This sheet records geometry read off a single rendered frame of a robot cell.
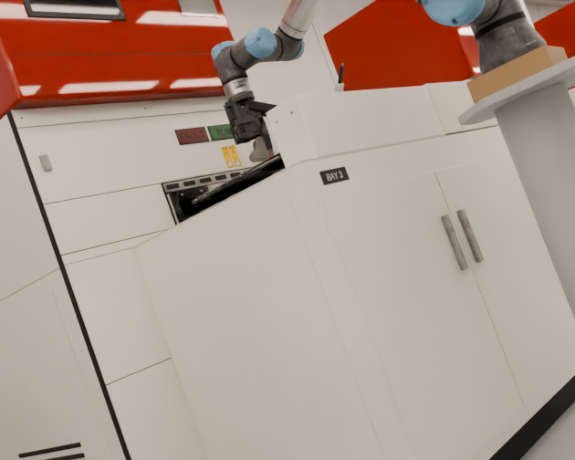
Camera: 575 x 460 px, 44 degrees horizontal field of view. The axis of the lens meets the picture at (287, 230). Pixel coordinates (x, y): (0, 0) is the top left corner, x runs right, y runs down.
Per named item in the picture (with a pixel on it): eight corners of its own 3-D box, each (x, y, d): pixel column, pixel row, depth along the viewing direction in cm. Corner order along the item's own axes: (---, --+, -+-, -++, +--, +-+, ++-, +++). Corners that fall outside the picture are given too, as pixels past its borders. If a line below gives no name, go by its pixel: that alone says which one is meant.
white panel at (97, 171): (59, 267, 171) (6, 113, 174) (280, 211, 232) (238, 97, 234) (66, 264, 169) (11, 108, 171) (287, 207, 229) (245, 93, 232)
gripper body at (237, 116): (236, 148, 196) (222, 107, 197) (265, 139, 198) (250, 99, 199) (241, 141, 189) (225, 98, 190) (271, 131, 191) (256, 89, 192)
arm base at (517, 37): (556, 49, 161) (539, 9, 161) (538, 48, 149) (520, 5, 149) (496, 79, 170) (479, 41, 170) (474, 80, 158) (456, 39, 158)
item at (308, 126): (287, 172, 153) (264, 112, 154) (417, 147, 194) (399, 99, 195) (318, 157, 147) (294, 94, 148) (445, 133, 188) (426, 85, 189)
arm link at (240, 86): (245, 84, 199) (251, 74, 192) (251, 99, 199) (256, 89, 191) (221, 91, 197) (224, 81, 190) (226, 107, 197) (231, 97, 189)
